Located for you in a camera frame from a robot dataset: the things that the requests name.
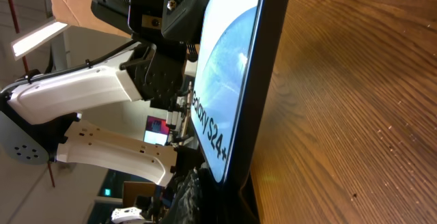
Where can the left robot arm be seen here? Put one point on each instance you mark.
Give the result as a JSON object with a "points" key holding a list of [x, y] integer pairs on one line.
{"points": [[95, 113]]}

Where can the cardboard wall panel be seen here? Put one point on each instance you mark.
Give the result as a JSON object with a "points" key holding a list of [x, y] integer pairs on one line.
{"points": [[78, 13]]}

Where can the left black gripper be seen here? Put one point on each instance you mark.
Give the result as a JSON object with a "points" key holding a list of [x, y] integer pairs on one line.
{"points": [[175, 20]]}

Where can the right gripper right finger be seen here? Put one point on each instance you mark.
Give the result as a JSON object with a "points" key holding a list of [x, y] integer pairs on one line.
{"points": [[243, 207]]}

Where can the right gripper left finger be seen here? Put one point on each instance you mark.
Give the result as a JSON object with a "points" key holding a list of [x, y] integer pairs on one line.
{"points": [[190, 205]]}

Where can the ceiling light panel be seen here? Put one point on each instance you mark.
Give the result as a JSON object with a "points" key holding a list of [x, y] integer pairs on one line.
{"points": [[26, 42]]}

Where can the white game controller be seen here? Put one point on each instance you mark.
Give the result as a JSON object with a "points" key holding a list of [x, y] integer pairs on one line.
{"points": [[127, 215]]}

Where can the Samsung Galaxy smartphone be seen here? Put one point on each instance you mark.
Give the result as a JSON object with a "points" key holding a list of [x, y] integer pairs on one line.
{"points": [[238, 43]]}

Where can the computer monitor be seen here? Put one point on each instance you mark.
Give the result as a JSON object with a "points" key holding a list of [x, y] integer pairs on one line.
{"points": [[156, 131]]}

